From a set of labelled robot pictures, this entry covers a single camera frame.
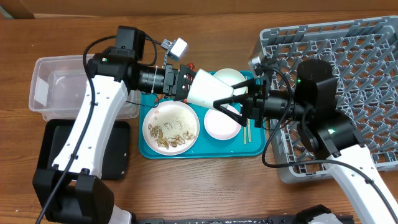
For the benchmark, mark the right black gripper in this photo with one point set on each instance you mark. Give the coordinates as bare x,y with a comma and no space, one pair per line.
254,99

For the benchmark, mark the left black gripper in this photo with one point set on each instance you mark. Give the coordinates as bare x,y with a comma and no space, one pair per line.
173,81

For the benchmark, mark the white cup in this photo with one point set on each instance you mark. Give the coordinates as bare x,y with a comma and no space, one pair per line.
206,89

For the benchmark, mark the pink and white bowl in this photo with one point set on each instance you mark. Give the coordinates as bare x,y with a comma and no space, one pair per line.
220,126

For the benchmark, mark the white plate with food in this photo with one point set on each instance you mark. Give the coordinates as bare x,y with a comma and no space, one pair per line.
165,106

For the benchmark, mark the red snack wrapper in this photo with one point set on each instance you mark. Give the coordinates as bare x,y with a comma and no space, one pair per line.
191,66

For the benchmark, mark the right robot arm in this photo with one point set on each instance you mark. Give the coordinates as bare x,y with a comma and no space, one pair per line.
323,129

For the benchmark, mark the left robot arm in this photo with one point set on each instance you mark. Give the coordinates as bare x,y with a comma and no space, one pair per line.
71,189

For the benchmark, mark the grey dishwasher rack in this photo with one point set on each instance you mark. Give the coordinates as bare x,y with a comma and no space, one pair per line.
363,54

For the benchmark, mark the teal plastic serving tray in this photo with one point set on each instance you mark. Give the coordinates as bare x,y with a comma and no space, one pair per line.
206,146

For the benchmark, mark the pile of white rice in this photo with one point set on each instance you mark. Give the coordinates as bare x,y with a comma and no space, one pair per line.
177,118

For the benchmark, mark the brown peanut shells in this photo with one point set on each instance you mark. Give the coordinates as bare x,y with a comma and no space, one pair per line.
167,136

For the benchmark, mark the black plastic tray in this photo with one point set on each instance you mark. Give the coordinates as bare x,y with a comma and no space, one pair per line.
116,154

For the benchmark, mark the clear plastic storage bin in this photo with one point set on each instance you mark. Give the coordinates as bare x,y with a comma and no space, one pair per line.
59,85

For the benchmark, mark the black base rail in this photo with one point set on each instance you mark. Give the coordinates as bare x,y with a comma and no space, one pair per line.
278,219

